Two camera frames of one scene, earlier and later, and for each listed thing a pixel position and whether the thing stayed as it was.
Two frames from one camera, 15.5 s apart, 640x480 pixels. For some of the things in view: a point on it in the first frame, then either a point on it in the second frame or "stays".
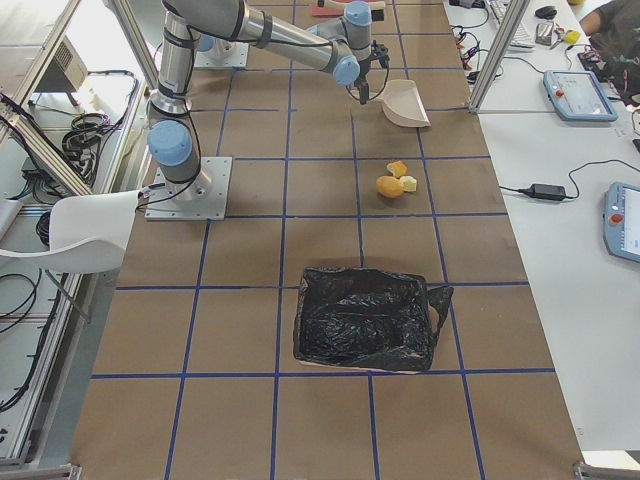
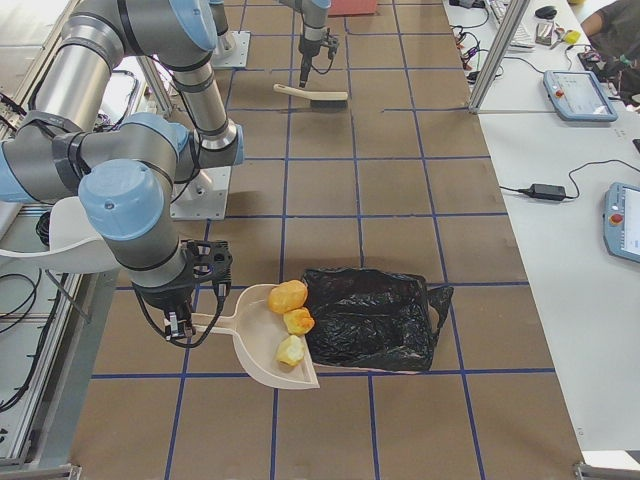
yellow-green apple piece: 409,183 → 290,352
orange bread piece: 398,168 → 299,321
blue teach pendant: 579,96 stays
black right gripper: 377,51 → 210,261
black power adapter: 548,192 stays
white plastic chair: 88,234 stays
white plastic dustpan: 402,104 → 257,332
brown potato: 389,186 → 287,295
